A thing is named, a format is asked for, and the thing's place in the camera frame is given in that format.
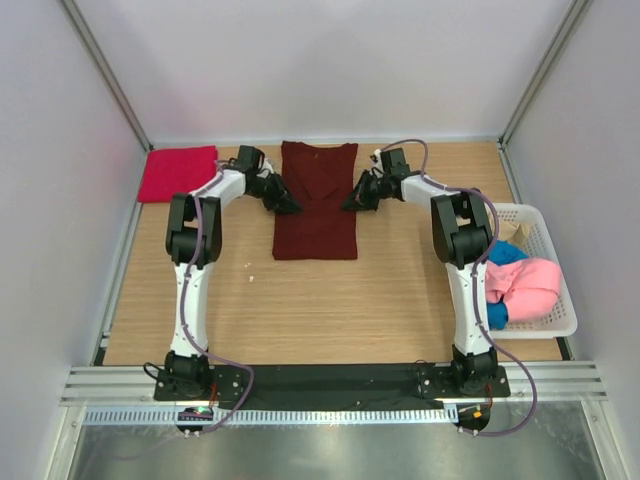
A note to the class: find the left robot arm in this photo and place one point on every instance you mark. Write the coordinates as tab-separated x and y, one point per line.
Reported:
194	242

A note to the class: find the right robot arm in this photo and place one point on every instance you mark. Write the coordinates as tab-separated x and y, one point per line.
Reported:
462	240

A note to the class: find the blue t-shirt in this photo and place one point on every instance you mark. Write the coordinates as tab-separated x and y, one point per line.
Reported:
499	278

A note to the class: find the pink t-shirt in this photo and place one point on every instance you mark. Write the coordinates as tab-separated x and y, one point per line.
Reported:
535	290

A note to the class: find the folded red t-shirt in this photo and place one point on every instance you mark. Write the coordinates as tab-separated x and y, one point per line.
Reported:
176	170

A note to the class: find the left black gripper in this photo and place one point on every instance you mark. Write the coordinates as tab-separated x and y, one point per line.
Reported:
282	201

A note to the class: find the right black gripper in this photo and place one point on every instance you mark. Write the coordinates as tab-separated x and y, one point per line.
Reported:
360	198

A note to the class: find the beige t-shirt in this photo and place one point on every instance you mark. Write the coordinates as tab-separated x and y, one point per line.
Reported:
514	233

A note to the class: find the dark red t-shirt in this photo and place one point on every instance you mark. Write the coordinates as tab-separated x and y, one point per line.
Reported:
320	179

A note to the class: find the white plastic basket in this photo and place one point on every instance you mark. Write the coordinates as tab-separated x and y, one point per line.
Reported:
562	320

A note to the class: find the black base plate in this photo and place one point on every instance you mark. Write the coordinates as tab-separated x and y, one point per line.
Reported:
351	387

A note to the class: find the white slotted cable duct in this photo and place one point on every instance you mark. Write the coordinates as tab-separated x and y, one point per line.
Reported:
197	415

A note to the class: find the aluminium frame rail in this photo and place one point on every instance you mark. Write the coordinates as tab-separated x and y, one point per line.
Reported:
544	381

